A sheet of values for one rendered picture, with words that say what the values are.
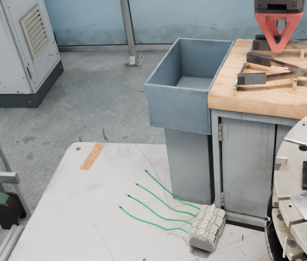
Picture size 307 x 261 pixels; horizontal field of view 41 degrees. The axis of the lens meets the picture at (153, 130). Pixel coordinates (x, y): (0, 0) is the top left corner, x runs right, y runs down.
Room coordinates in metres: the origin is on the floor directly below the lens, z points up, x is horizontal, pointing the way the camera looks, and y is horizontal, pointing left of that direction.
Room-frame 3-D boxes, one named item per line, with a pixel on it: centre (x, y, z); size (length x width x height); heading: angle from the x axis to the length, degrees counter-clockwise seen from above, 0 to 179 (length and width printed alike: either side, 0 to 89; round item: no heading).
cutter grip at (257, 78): (0.50, -0.15, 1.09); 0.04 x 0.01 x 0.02; 78
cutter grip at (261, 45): (0.59, -0.20, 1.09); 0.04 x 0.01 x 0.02; 63
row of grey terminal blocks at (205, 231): (0.48, -0.07, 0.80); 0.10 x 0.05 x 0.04; 148
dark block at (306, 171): (0.29, -0.15, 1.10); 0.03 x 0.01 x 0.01; 158
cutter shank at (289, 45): (0.57, -0.24, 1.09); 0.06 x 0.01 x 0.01; 73
